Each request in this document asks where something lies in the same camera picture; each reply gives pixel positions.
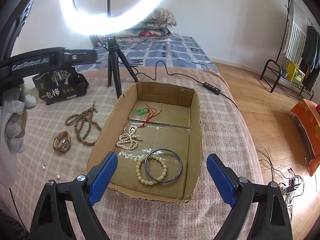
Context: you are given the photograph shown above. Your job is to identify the brown leather wristwatch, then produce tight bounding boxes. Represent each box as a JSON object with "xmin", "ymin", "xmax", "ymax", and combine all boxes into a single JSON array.
[{"xmin": 53, "ymin": 131, "xmax": 72, "ymax": 153}]

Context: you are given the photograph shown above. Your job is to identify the brown wooden bead necklace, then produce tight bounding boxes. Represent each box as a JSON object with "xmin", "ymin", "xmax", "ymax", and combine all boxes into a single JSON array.
[{"xmin": 64, "ymin": 101, "xmax": 102, "ymax": 146}]

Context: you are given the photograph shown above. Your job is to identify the blue bangle bracelet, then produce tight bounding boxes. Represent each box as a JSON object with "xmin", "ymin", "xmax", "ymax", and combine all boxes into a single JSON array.
[{"xmin": 144, "ymin": 148, "xmax": 183, "ymax": 183}]

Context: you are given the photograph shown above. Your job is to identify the green jade red cord pendant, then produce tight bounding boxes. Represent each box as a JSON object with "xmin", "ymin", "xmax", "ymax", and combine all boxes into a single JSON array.
[{"xmin": 136, "ymin": 104, "xmax": 162, "ymax": 128}]

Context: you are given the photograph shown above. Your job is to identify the gloved left hand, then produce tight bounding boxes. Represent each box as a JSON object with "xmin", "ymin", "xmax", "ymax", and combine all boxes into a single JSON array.
[{"xmin": 1, "ymin": 85, "xmax": 39, "ymax": 189}]

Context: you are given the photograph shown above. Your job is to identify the pink checked blanket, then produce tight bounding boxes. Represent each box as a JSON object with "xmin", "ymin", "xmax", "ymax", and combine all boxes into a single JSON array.
[{"xmin": 1, "ymin": 67, "xmax": 263, "ymax": 239}]

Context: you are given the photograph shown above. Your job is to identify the black snack bag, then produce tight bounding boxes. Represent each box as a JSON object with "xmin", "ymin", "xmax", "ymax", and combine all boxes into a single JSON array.
[{"xmin": 32, "ymin": 66, "xmax": 89, "ymax": 105}]

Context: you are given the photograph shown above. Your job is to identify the black tripod stand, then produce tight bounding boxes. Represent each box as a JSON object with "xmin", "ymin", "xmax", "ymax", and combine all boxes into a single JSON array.
[{"xmin": 106, "ymin": 35, "xmax": 139, "ymax": 98}]

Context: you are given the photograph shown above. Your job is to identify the orange cloth covered box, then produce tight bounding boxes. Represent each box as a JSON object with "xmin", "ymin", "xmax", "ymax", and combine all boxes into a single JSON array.
[{"xmin": 290, "ymin": 99, "xmax": 320, "ymax": 177}]

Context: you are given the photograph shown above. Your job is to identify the black clothes rack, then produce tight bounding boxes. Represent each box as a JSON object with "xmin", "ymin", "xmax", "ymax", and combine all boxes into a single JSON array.
[{"xmin": 259, "ymin": 0, "xmax": 319, "ymax": 100}]

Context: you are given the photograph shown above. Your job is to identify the cardboard box tray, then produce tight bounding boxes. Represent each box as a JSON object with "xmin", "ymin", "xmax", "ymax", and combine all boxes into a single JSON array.
[{"xmin": 87, "ymin": 82, "xmax": 203, "ymax": 202}]

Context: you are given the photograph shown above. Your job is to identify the folded floral quilt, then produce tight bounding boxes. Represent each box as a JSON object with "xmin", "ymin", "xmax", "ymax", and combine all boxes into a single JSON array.
[{"xmin": 114, "ymin": 8, "xmax": 177, "ymax": 42}]

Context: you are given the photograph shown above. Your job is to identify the yellow green box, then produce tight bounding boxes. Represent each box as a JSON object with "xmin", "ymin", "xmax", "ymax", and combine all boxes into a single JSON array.
[{"xmin": 286, "ymin": 62, "xmax": 305, "ymax": 87}]

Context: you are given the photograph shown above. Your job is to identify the dark hanging clothes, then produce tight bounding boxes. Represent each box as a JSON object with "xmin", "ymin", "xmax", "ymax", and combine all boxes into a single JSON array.
[{"xmin": 299, "ymin": 25, "xmax": 319, "ymax": 93}]

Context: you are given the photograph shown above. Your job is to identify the blue patterned bed sheet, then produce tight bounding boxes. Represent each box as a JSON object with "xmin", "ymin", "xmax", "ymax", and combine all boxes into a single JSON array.
[{"xmin": 75, "ymin": 35, "xmax": 221, "ymax": 74}]

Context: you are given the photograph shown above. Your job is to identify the striped hanging towel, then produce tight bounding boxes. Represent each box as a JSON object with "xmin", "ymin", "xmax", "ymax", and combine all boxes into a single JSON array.
[{"xmin": 282, "ymin": 0, "xmax": 308, "ymax": 65}]

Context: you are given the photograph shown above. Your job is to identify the white floor cables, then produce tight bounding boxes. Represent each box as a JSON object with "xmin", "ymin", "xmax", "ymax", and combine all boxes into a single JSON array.
[{"xmin": 254, "ymin": 146, "xmax": 308, "ymax": 221}]

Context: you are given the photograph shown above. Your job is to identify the white ring light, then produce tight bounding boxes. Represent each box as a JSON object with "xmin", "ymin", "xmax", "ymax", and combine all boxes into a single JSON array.
[{"xmin": 59, "ymin": 0, "xmax": 162, "ymax": 36}]

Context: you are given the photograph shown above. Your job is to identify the cream bead bracelet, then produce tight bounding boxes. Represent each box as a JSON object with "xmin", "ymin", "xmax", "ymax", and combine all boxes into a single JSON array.
[{"xmin": 134, "ymin": 154, "xmax": 168, "ymax": 186}]

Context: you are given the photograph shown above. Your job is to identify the white pearl bead bracelet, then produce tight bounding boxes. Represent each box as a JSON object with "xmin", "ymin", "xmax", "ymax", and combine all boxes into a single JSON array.
[{"xmin": 115, "ymin": 125, "xmax": 143, "ymax": 151}]

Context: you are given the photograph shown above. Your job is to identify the black power cable with switch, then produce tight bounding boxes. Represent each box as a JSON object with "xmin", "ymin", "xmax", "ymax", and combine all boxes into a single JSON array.
[{"xmin": 94, "ymin": 35, "xmax": 239, "ymax": 110}]

